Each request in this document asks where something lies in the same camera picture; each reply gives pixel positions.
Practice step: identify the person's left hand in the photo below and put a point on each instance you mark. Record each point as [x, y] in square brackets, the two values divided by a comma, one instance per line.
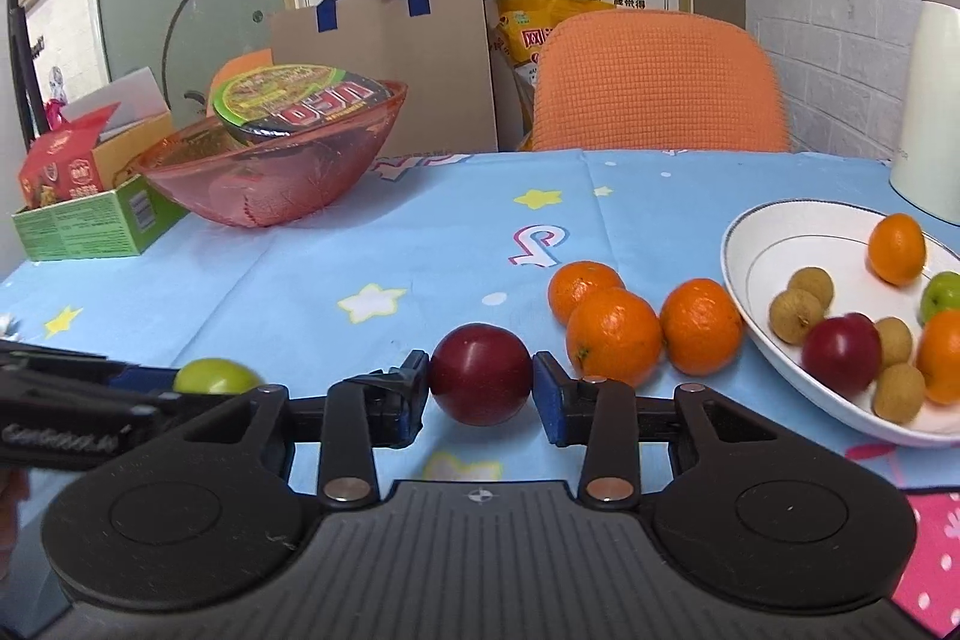
[14, 490]

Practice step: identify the brown longan hidden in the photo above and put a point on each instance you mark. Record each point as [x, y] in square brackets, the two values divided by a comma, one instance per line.
[896, 341]

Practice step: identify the yellow snack bag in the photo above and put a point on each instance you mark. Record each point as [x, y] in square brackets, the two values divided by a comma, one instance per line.
[523, 26]

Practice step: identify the blue cartoon tablecloth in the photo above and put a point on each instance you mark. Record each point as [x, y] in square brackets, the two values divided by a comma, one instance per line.
[420, 247]

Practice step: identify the white ceramic plate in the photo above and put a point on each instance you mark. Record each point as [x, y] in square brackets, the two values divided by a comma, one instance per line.
[761, 250]

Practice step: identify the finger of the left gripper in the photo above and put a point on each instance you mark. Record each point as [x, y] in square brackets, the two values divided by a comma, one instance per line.
[141, 379]

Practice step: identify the instant noodle cup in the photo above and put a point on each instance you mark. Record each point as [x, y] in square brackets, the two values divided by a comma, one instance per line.
[282, 100]

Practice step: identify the brown longan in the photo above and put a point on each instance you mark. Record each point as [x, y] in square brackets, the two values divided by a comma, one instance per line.
[816, 281]
[899, 393]
[793, 313]

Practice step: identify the green apple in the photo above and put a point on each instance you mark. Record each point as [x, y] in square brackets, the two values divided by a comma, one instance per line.
[942, 293]
[215, 376]

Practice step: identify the red snack box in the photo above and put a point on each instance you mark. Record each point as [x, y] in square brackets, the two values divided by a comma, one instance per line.
[61, 165]

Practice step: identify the dark red plum front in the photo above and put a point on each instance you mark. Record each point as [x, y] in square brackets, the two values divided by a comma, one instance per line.
[843, 353]

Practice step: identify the orange chair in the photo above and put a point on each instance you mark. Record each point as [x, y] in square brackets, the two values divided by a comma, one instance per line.
[622, 79]
[242, 64]

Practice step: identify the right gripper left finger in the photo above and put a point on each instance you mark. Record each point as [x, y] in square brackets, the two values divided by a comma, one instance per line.
[362, 413]

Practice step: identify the mandarin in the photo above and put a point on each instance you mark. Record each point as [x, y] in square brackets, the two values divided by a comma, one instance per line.
[573, 282]
[702, 328]
[614, 335]

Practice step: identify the brown cardboard box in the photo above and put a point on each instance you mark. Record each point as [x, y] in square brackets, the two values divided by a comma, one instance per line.
[437, 48]

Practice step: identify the brown longan front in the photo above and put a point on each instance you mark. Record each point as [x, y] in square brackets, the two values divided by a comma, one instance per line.
[899, 393]

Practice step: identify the large orange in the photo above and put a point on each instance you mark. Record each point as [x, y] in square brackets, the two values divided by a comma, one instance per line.
[938, 357]
[896, 251]

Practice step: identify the dark red plum back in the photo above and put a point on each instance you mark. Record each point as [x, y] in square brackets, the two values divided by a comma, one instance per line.
[480, 374]

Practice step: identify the green cardboard box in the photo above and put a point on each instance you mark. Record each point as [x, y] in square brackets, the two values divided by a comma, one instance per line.
[113, 224]

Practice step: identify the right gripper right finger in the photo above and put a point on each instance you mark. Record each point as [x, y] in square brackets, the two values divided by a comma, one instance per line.
[601, 415]

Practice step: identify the white thermos jug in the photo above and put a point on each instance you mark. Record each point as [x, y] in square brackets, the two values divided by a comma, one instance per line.
[925, 168]

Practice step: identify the dark red plum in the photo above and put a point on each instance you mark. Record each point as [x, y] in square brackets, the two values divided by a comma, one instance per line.
[843, 353]
[480, 374]

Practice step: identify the pink plastic bowl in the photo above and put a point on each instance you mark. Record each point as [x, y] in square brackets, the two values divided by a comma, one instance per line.
[205, 169]

